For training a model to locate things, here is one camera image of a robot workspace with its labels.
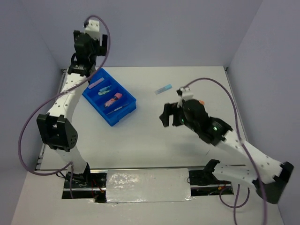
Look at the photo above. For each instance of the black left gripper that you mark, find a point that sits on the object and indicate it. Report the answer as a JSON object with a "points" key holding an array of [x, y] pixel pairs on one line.
{"points": [[101, 50]]}

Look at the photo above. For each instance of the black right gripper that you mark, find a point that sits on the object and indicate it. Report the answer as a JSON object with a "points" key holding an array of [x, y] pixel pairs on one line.
{"points": [[169, 108]]}

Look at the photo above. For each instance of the blue-capped grey marker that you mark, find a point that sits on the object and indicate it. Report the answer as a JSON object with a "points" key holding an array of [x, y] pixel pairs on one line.
{"points": [[163, 89]]}

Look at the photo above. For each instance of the purple highlighter pen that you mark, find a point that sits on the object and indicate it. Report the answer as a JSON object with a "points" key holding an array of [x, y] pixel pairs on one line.
{"points": [[94, 84]]}

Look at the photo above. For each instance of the blue mini stapler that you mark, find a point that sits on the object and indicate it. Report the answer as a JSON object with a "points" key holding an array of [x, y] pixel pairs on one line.
{"points": [[105, 89]]}

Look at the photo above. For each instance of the pink-capped eraser jar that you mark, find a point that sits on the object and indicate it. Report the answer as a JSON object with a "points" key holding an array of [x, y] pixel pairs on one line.
{"points": [[116, 97]]}

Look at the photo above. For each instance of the green highlighter pen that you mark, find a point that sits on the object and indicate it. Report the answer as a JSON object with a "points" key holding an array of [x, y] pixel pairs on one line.
{"points": [[103, 92]]}

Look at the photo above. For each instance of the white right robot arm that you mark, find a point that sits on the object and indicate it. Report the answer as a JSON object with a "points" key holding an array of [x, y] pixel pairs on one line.
{"points": [[267, 176]]}

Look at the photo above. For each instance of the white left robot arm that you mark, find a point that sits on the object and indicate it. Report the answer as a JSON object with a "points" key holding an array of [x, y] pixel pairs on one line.
{"points": [[55, 127]]}

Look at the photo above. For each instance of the blue divided plastic bin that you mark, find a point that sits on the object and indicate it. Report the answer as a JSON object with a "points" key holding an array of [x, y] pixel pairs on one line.
{"points": [[97, 101]]}

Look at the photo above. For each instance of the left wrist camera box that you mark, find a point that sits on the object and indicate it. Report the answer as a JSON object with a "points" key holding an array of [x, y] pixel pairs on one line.
{"points": [[92, 28]]}

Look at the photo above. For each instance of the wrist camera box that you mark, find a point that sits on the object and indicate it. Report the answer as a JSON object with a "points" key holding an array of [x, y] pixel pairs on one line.
{"points": [[92, 28], [185, 94]]}

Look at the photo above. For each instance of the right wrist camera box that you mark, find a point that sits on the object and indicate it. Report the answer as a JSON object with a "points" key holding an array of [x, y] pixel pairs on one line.
{"points": [[185, 94]]}

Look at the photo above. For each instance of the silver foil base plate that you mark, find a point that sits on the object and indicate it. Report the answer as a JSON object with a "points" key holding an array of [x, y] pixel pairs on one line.
{"points": [[147, 186]]}

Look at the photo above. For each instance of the right aluminium table rail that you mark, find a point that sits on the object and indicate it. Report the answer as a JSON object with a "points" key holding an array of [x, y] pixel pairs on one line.
{"points": [[239, 124]]}

